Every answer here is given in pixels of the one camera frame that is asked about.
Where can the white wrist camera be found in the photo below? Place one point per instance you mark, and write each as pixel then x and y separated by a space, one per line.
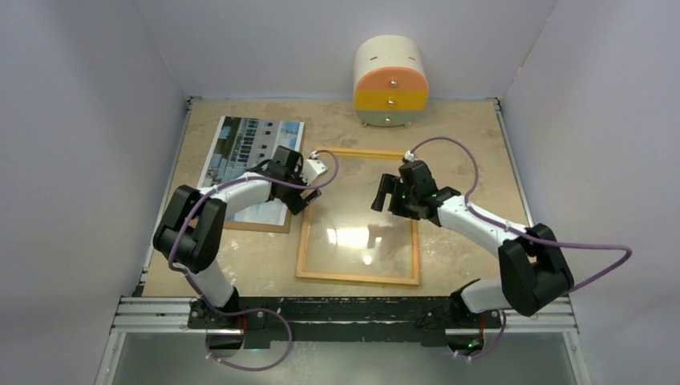
pixel 312 169
pixel 409 157

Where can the aluminium rail frame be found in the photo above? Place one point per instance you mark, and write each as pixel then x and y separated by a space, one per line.
pixel 151 343

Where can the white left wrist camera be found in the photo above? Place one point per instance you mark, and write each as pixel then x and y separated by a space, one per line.
pixel 312 169

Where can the clear plastic sheet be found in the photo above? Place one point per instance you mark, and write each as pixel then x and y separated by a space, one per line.
pixel 356 244

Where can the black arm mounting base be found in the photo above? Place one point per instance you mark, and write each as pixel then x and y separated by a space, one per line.
pixel 428 321

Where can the yellow wooden picture frame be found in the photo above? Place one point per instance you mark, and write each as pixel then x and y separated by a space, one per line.
pixel 303 250

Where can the round pastel drawer cabinet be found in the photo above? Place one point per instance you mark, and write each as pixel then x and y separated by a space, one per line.
pixel 390 84

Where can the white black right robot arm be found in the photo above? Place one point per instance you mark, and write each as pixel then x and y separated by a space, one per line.
pixel 533 269

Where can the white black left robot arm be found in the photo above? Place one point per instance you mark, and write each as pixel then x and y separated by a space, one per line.
pixel 190 229

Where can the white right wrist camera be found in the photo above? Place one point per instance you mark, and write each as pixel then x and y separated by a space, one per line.
pixel 409 157

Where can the brown backing board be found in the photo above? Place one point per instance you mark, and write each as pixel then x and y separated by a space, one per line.
pixel 260 227

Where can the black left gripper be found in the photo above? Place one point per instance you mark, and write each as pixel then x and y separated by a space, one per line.
pixel 290 200

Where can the building and sky photo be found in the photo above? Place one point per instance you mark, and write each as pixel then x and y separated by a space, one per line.
pixel 242 142

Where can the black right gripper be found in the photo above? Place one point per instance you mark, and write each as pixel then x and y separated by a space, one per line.
pixel 387 186

